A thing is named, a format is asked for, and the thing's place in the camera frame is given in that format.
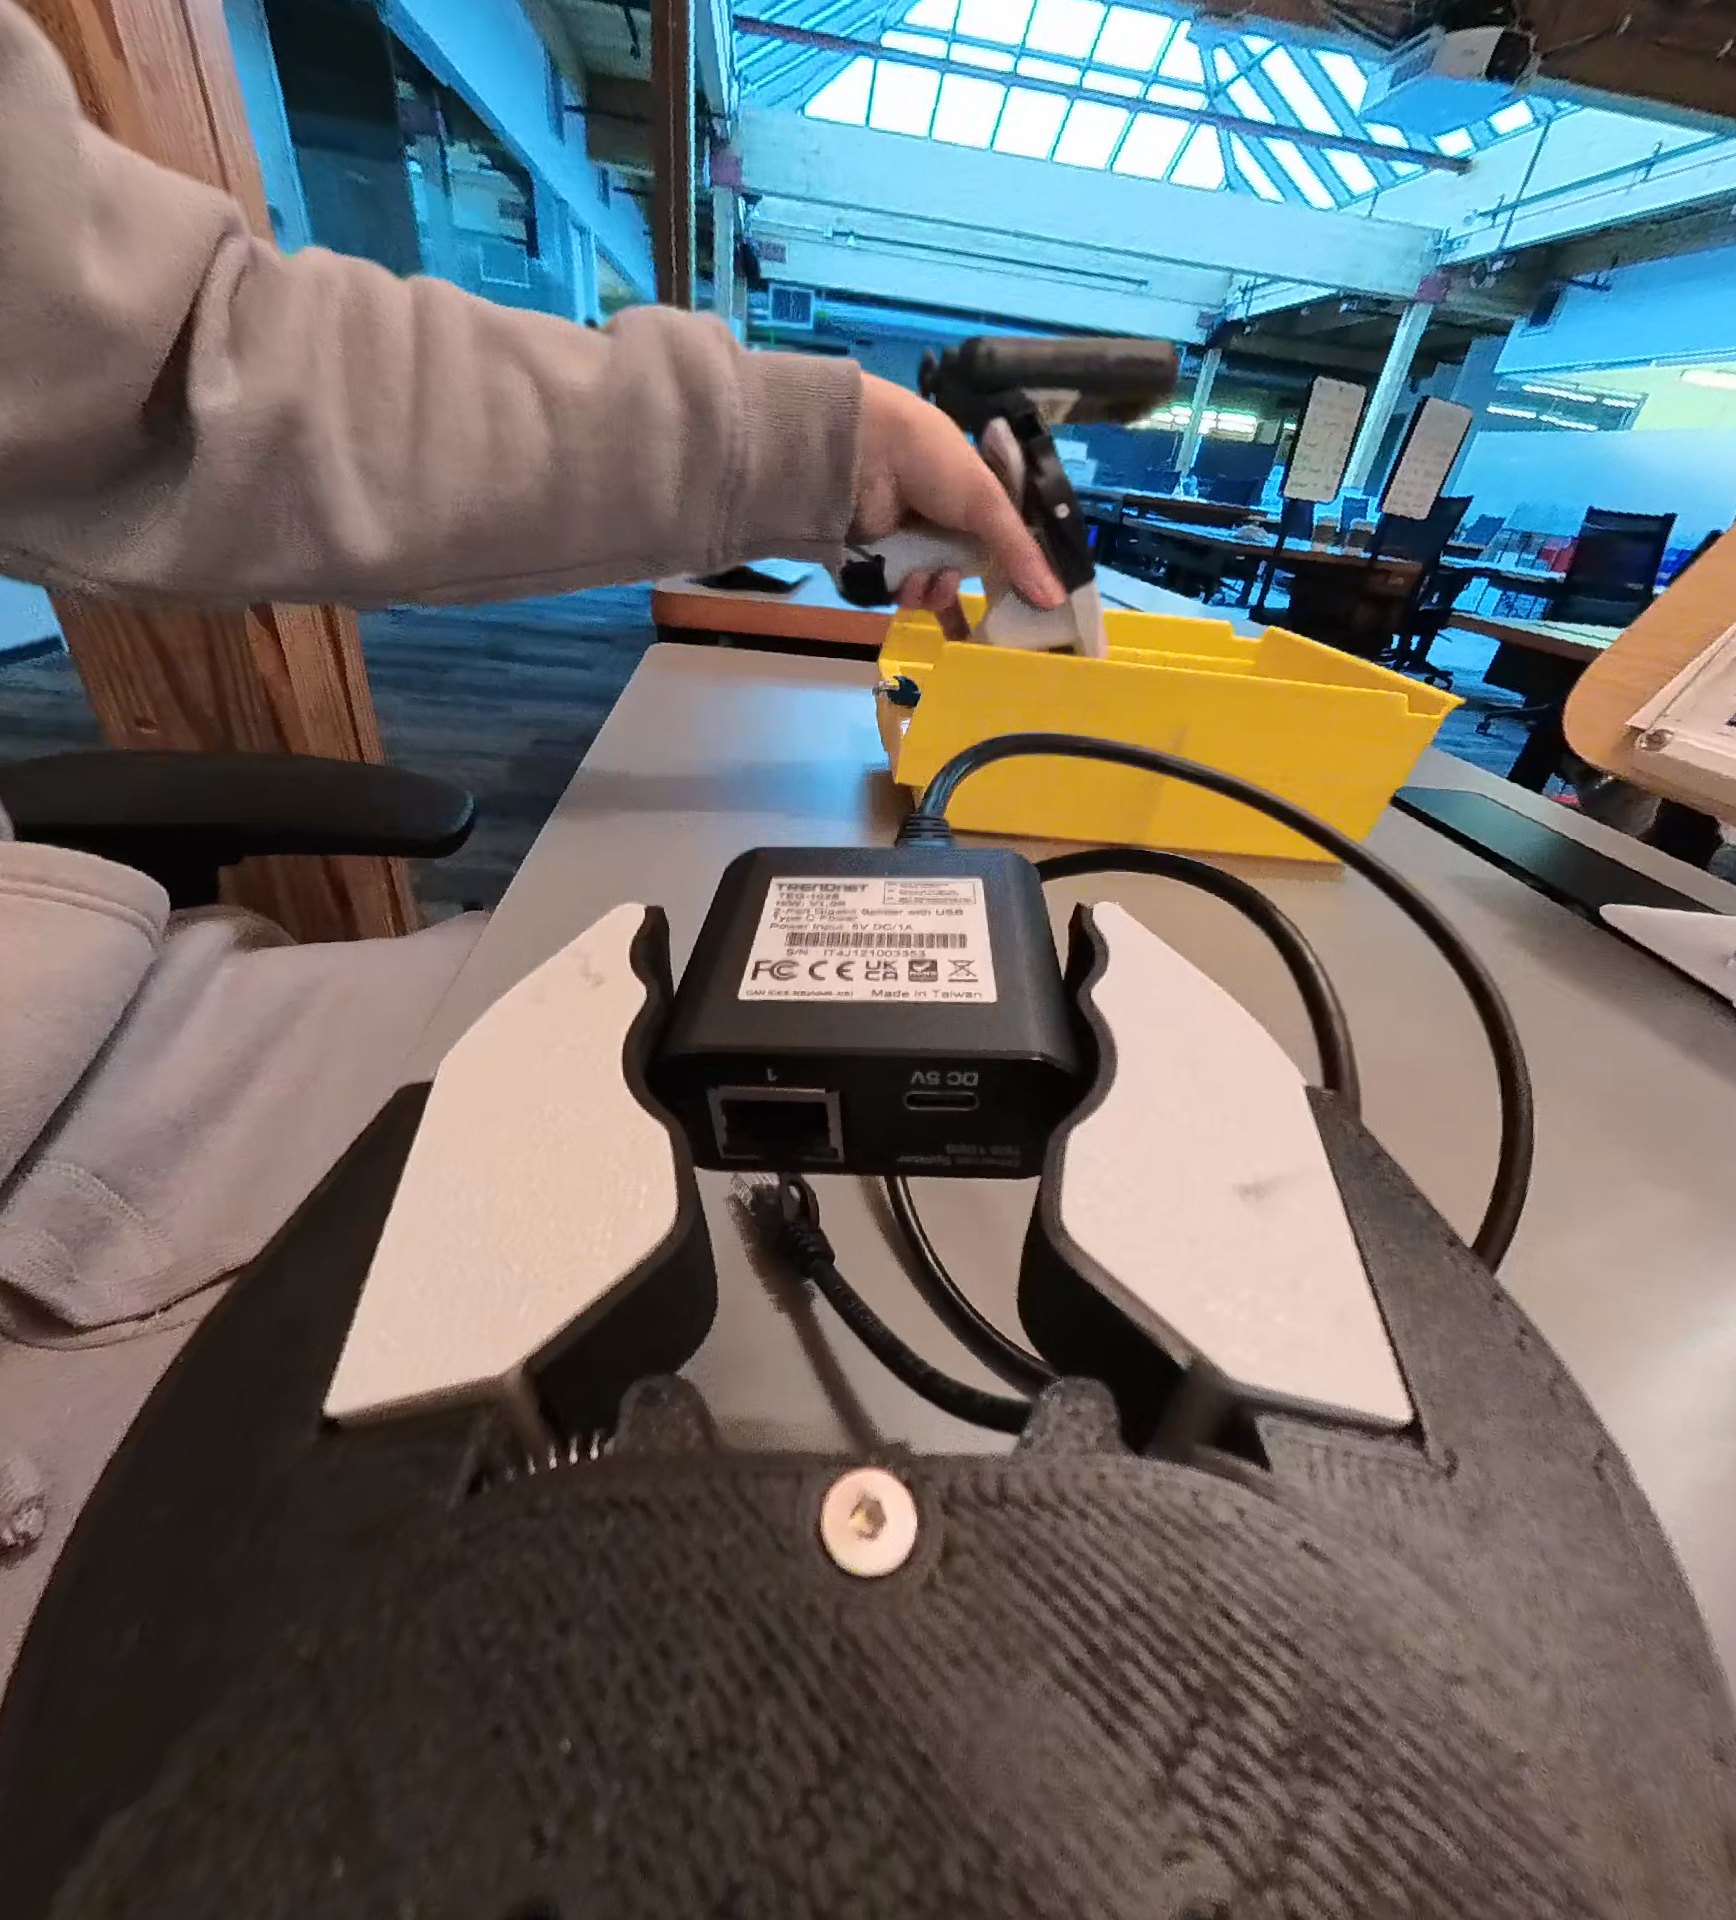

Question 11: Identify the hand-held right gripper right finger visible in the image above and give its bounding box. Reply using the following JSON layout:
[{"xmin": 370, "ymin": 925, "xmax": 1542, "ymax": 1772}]
[{"xmin": 1014, "ymin": 901, "xmax": 1418, "ymax": 1454}]

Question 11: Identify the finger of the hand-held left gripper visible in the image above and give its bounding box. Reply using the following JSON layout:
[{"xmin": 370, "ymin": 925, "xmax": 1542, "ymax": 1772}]
[{"xmin": 972, "ymin": 416, "xmax": 1113, "ymax": 663}]

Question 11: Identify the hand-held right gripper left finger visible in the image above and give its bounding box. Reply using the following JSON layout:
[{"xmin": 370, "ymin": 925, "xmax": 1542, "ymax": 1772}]
[{"xmin": 324, "ymin": 901, "xmax": 722, "ymax": 1446}]

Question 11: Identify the yellow plastic bin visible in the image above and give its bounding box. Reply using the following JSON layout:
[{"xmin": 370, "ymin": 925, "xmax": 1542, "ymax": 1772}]
[{"xmin": 873, "ymin": 592, "xmax": 1463, "ymax": 865}]

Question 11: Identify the black splitter cable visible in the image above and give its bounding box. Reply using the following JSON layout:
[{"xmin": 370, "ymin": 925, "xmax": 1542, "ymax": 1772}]
[{"xmin": 730, "ymin": 731, "xmax": 1539, "ymax": 1437}]

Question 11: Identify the black network splitter box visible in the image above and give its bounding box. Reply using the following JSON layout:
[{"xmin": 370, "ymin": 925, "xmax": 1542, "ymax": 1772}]
[{"xmin": 645, "ymin": 845, "xmax": 1090, "ymax": 1181}]

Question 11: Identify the person's left forearm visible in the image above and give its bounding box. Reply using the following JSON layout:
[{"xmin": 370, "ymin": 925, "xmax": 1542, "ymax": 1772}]
[{"xmin": 0, "ymin": 0, "xmax": 869, "ymax": 611}]

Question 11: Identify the person's left hand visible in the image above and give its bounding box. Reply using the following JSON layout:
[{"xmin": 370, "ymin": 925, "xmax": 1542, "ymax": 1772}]
[{"xmin": 849, "ymin": 372, "xmax": 1068, "ymax": 620}]

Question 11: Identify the white board on stand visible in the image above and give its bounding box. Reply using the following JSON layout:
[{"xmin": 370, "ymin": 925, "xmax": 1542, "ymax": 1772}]
[
  {"xmin": 1279, "ymin": 373, "xmax": 1372, "ymax": 506},
  {"xmin": 1378, "ymin": 396, "xmax": 1478, "ymax": 522}
]

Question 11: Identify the person's grey hoodie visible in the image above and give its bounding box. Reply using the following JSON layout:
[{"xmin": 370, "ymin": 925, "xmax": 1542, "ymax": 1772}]
[{"xmin": 0, "ymin": 660, "xmax": 497, "ymax": 1920}]

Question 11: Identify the black chair armrest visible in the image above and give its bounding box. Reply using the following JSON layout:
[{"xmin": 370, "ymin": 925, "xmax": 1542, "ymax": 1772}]
[{"xmin": 0, "ymin": 749, "xmax": 480, "ymax": 911}]

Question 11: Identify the ceiling projector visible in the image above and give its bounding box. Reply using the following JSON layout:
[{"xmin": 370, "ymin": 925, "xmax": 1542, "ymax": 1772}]
[{"xmin": 1359, "ymin": 26, "xmax": 1539, "ymax": 139}]

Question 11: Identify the white stand base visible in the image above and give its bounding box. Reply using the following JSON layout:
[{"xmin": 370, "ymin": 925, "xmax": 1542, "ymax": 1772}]
[{"xmin": 1599, "ymin": 832, "xmax": 1736, "ymax": 1070}]

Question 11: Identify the black office chair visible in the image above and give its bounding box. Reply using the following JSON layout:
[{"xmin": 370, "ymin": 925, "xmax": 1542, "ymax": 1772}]
[{"xmin": 1550, "ymin": 506, "xmax": 1679, "ymax": 632}]

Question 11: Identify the wooden reading board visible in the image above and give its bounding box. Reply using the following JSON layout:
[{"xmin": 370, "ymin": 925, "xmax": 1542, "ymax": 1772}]
[{"xmin": 1563, "ymin": 441, "xmax": 1736, "ymax": 863}]

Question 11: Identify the wooden pillar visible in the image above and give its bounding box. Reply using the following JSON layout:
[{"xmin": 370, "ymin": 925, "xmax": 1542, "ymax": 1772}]
[{"xmin": 20, "ymin": 0, "xmax": 428, "ymax": 944}]

